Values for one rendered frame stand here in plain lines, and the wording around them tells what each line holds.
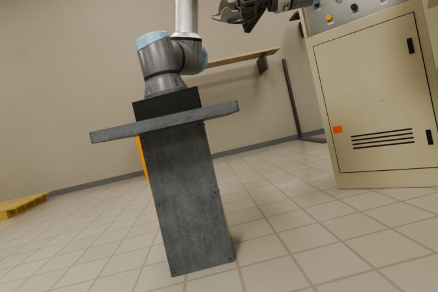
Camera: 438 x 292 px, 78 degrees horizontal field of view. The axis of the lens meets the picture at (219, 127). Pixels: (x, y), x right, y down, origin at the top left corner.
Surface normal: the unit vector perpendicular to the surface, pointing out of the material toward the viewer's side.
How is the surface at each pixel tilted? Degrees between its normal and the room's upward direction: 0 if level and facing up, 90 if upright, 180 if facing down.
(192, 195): 90
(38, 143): 90
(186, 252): 90
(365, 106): 90
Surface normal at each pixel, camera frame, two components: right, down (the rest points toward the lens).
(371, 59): -0.58, 0.15
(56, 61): 0.07, 0.01
